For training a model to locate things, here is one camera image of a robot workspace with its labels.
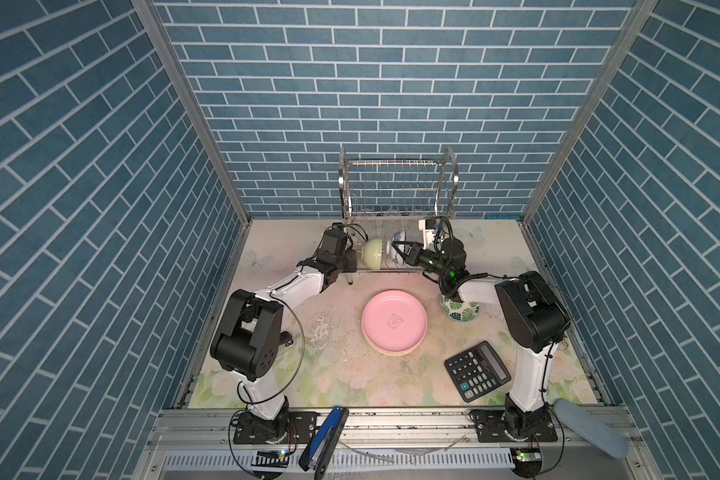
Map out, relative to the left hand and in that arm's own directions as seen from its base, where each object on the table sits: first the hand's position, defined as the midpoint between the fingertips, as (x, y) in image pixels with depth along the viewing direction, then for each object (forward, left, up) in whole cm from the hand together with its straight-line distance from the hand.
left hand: (350, 254), depth 95 cm
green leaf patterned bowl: (-15, -35, -10) cm, 39 cm away
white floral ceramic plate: (-29, -12, -9) cm, 33 cm away
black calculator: (-34, -35, -9) cm, 50 cm away
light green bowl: (0, -7, +2) cm, 7 cm away
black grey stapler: (-24, +18, -8) cm, 32 cm away
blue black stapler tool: (-52, +7, -10) cm, 53 cm away
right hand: (-1, -13, +7) cm, 15 cm away
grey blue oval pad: (-49, -61, -9) cm, 79 cm away
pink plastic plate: (-19, -14, -9) cm, 25 cm away
